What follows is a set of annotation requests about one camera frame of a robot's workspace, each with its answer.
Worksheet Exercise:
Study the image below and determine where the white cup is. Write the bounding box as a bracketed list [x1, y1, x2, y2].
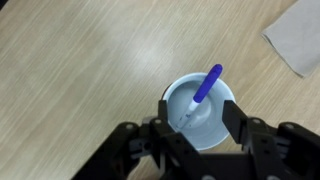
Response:
[160, 72, 237, 152]

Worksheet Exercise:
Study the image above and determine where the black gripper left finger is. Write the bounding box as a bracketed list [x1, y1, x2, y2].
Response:
[71, 99, 201, 180]

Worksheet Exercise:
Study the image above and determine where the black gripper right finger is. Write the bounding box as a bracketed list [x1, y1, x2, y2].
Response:
[222, 99, 320, 180]

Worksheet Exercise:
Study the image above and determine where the blue and white pen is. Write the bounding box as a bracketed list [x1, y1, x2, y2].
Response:
[176, 63, 224, 130]

